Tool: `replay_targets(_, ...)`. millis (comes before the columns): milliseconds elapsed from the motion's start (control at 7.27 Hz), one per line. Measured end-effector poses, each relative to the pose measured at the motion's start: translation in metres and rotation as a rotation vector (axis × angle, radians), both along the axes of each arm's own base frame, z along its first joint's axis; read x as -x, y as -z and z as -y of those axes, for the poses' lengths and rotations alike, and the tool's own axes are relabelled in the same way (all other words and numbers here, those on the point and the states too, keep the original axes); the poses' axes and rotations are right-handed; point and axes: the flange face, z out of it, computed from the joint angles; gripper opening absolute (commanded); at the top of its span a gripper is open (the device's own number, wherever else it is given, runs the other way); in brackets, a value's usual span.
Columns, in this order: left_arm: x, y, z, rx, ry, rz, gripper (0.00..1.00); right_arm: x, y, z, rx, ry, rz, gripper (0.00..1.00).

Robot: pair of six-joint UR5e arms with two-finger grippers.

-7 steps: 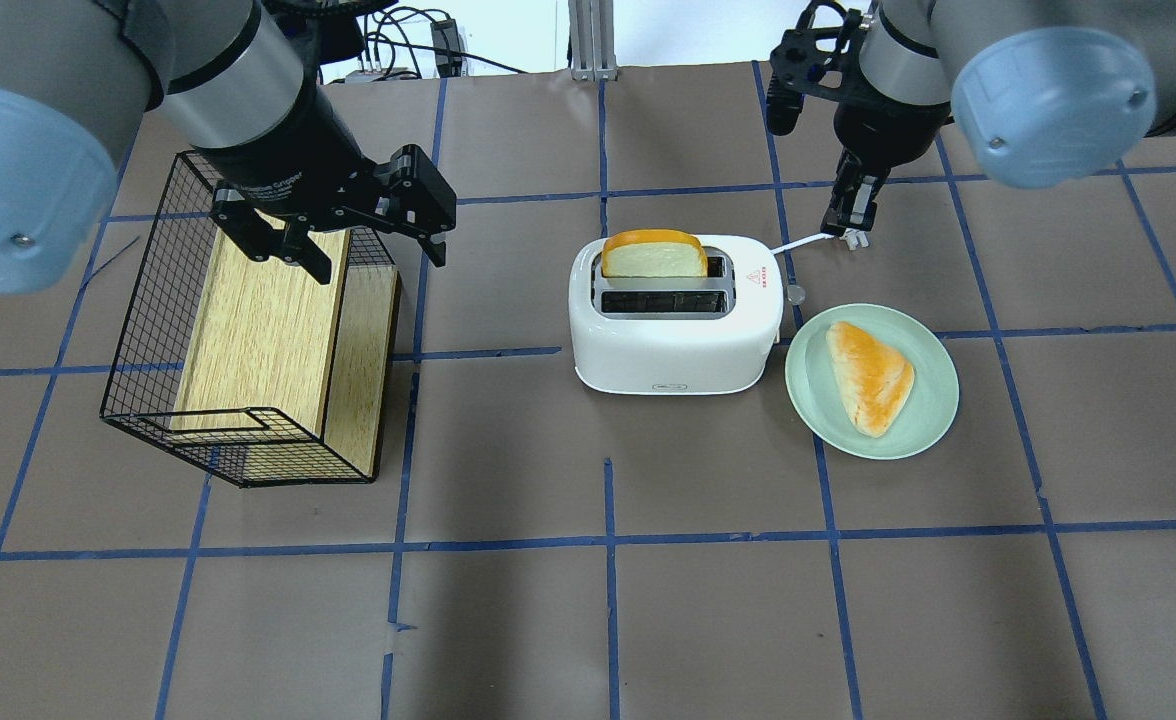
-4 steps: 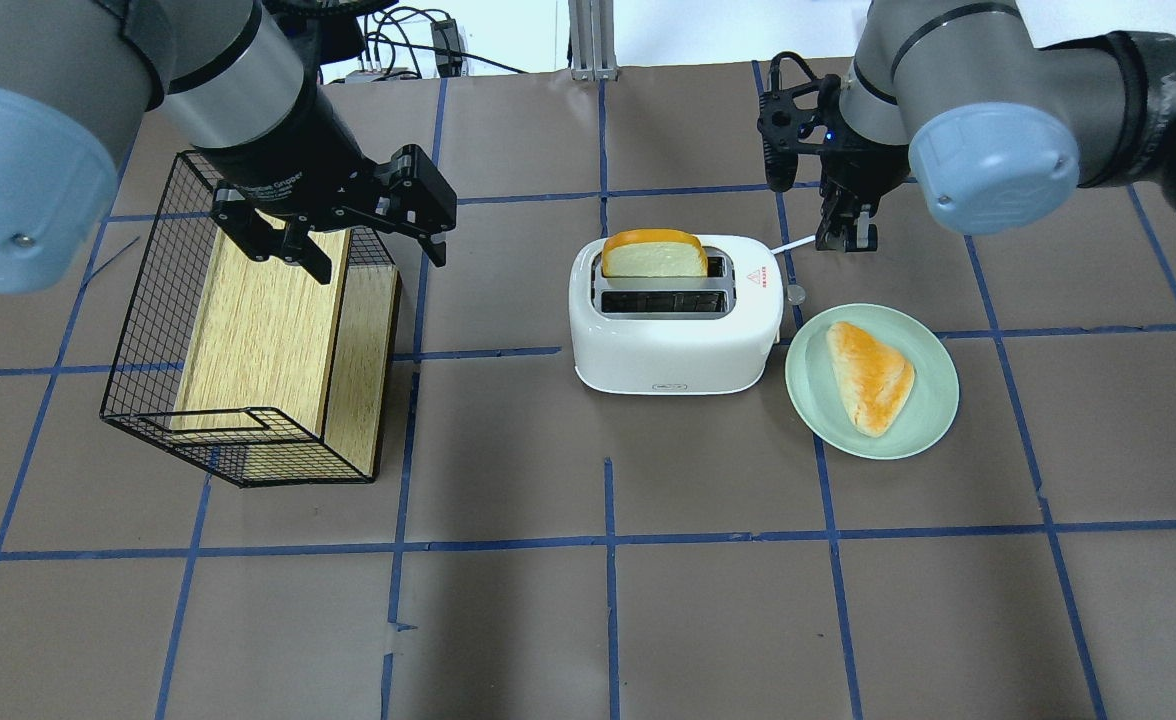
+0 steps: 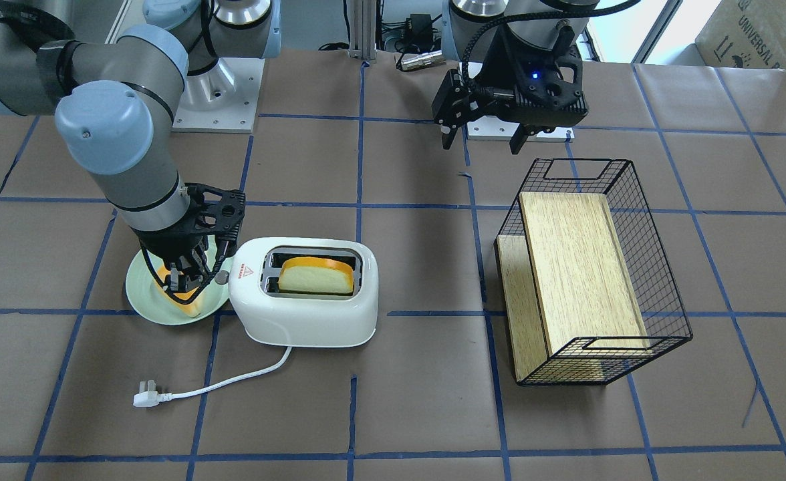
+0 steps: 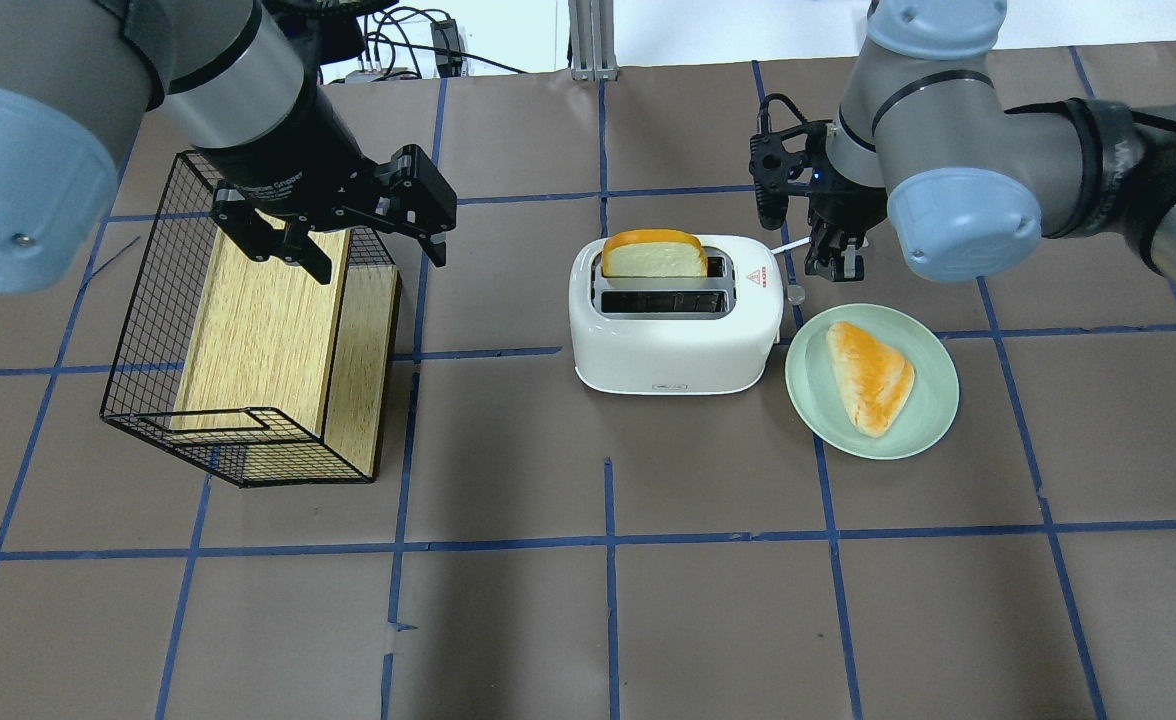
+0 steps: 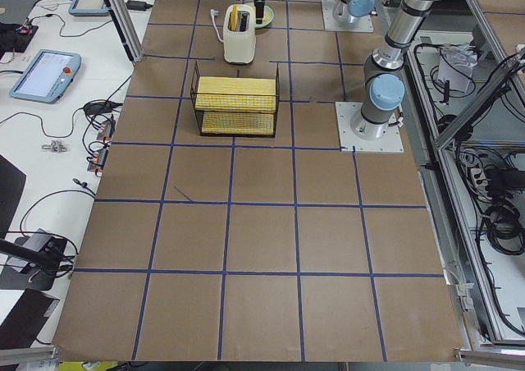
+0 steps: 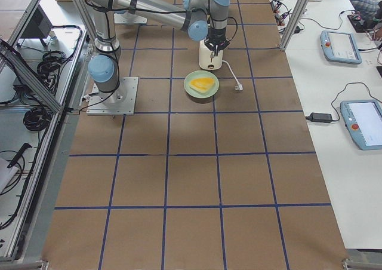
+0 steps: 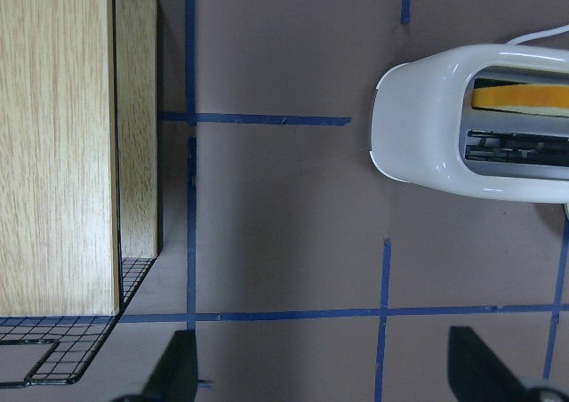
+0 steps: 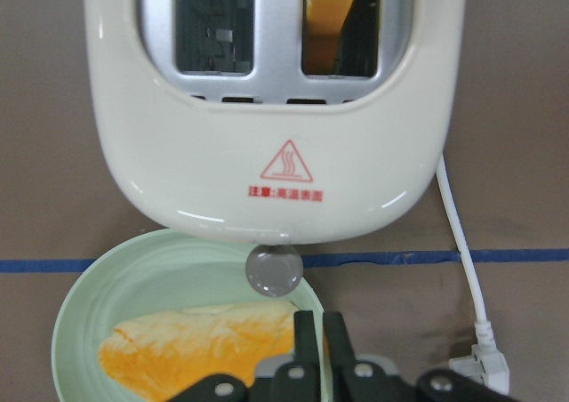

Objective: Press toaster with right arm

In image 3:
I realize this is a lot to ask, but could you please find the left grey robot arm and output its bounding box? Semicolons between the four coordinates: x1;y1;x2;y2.
432;1;636;154

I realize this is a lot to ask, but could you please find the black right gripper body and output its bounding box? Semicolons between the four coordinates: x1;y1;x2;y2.
132;183;246;281

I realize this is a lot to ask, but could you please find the white power cord with plug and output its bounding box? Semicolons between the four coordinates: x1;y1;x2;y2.
132;345;293;409

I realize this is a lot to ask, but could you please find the light green plate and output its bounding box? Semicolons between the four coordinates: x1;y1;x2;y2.
125;251;230;326

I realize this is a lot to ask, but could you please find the black wire basket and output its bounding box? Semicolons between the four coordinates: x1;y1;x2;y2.
496;158;693;386

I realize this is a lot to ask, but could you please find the cardboard box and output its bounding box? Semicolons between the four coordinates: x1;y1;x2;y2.
695;1;786;68

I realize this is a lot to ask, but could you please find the white two-slot toaster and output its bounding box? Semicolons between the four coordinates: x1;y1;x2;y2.
228;237;380;348

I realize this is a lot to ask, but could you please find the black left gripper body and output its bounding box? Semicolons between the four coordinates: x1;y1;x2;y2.
461;23;589;131

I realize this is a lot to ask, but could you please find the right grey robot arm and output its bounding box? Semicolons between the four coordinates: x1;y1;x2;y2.
0;1;281;304

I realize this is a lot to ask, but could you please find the triangular bread on plate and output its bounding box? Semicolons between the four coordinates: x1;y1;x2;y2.
155;264;206;319

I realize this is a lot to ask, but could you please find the aluminium frame post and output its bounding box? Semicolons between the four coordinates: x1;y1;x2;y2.
346;0;380;64

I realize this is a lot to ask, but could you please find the bread slice in toaster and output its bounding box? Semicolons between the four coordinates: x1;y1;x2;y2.
277;257;354;295

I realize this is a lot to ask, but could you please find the wooden board in basket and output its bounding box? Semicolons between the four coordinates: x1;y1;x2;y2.
496;192;653;385

